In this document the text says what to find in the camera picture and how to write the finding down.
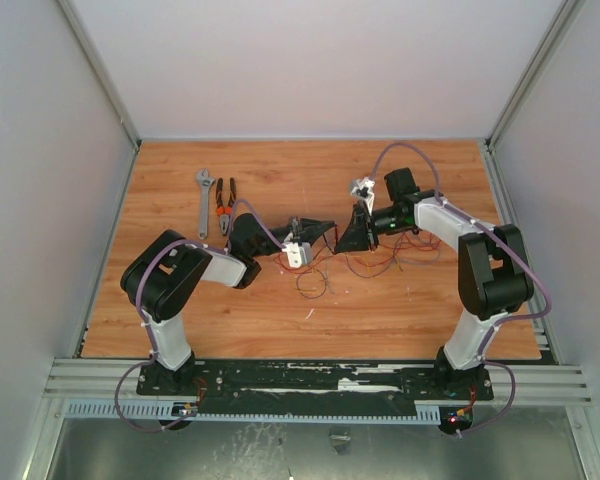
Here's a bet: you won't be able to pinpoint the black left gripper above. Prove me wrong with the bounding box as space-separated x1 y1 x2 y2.
251 216 335 258

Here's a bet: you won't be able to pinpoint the yellow wire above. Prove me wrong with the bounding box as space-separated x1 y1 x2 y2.
294 239 406 299

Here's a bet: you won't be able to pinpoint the purple wire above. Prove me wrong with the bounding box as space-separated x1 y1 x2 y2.
294 229 444 299

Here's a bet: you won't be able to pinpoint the black zip tie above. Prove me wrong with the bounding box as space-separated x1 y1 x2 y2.
331 224 339 255

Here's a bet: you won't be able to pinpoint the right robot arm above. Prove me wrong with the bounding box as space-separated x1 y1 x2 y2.
335 168 534 398

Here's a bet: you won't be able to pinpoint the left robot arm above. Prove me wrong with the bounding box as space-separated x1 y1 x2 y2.
120 213 336 395

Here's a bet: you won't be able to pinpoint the silver adjustable wrench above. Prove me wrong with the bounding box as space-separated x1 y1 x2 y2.
196 168 215 240

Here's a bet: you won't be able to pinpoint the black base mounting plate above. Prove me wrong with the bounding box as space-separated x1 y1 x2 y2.
136 360 494 417

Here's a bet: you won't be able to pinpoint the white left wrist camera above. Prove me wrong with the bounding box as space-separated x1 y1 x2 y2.
282 241 313 269

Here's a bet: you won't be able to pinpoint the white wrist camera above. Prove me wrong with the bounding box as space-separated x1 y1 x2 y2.
350 177 375 217
282 241 313 269

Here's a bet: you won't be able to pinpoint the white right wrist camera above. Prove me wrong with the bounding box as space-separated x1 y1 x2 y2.
350 177 375 217

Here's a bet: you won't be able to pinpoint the orange handled pliers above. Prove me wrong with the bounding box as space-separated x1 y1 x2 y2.
215 177 237 236

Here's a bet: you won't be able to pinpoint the grey slotted cable duct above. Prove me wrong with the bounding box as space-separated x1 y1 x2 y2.
64 398 442 426

